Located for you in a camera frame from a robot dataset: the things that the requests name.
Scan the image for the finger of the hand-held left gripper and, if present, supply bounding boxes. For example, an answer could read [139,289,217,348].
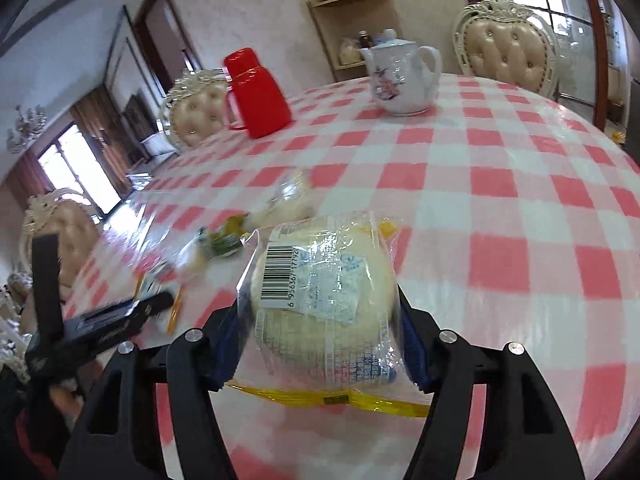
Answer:
[31,233,64,344]
[62,292,174,352]

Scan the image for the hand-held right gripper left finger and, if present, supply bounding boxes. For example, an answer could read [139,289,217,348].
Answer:
[59,306,251,480]

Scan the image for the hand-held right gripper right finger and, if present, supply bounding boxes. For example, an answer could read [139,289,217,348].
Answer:
[397,285,586,480]

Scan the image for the yellow white snack packet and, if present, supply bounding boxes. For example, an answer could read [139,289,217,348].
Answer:
[134,260,185,337]

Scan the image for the cream bun clear packet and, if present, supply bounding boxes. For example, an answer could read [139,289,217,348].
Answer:
[225,212,432,419]

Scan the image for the olive green snack packet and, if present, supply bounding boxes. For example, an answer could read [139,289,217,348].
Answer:
[200,212,251,260]

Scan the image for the clear crinkled snack packet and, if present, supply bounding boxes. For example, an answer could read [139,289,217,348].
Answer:
[250,170,321,231]

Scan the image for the cream tufted dining chair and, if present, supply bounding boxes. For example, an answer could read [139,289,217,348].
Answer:
[20,187,101,292]
[157,67,241,154]
[453,0,561,101]

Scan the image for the red checkered tablecloth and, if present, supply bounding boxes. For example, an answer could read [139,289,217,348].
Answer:
[60,72,640,480]

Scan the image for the brown curtain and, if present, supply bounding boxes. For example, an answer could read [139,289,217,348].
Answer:
[70,85,137,162]

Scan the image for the black television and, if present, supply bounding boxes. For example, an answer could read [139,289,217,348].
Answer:
[122,94,151,137]

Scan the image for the red thermos jug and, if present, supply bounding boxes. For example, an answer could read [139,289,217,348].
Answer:
[222,47,294,140]

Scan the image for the white floral teapot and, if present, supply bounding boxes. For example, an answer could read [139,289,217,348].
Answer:
[359,39,444,117]

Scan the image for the bag of beige food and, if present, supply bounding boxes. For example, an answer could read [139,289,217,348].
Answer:
[339,37,364,66]

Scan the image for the wooden framed glass door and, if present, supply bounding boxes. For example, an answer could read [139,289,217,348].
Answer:
[487,0,609,128]

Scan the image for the crystal wall lamp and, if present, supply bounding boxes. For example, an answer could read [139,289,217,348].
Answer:
[7,105,49,156]

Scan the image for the wooden wall shelf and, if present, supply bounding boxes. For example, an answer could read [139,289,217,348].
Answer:
[306,0,406,81]

